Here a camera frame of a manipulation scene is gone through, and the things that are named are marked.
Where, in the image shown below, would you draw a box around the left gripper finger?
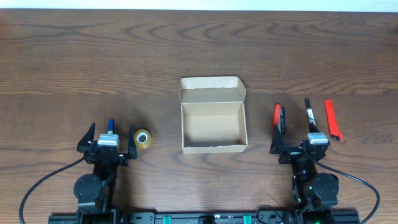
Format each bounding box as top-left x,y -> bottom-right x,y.
127,125 -> 137,159
76,123 -> 95,152

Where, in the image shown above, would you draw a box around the black white marker pen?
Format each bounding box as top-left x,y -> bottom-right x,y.
305,98 -> 315,125

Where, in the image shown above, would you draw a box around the yellow tape roll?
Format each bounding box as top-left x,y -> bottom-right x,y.
134,129 -> 152,148

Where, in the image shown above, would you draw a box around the red utility knife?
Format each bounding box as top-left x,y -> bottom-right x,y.
324,99 -> 343,141

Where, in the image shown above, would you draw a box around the blue marker pen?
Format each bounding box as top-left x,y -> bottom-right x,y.
108,119 -> 114,134

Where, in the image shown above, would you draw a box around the red handled pliers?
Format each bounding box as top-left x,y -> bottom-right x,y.
272,103 -> 286,135

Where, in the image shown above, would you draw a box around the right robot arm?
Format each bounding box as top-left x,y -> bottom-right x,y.
270,124 -> 339,210

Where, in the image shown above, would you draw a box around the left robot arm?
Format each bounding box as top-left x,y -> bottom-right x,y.
73,119 -> 137,214

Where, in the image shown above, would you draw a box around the open cardboard box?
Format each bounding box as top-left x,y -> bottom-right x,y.
179,76 -> 248,154

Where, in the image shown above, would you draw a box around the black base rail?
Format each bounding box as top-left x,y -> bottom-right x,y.
47,210 -> 360,224

